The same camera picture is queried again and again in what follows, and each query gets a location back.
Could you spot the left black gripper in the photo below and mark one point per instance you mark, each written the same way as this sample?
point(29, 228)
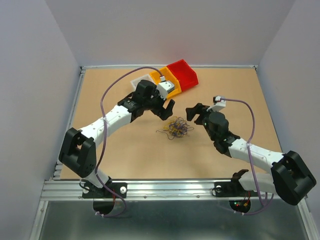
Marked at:
point(164, 113)

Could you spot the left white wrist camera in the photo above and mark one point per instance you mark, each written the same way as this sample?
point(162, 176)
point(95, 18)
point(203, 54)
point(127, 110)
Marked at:
point(165, 87)

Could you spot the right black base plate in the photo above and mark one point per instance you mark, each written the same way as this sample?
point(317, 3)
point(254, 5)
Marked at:
point(223, 189)

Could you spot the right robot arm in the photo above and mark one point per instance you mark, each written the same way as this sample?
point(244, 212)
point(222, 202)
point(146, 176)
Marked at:
point(285, 174)

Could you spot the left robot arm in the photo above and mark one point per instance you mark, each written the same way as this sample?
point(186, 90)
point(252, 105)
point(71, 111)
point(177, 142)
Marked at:
point(78, 150)

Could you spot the aluminium left side rail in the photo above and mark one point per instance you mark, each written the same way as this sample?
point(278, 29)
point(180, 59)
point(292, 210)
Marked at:
point(58, 166)

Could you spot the red plastic bin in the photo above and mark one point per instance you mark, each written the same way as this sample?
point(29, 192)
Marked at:
point(186, 76)

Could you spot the yellow plastic bin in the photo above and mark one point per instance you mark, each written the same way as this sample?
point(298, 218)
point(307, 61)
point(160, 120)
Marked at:
point(169, 76)

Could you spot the aluminium front rail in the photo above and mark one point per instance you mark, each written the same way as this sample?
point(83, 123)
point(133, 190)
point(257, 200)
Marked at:
point(139, 190)

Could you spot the white plastic bin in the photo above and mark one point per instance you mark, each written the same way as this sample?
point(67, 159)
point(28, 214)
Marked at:
point(135, 82)

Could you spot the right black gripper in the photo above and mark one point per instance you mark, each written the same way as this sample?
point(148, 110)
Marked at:
point(199, 108)

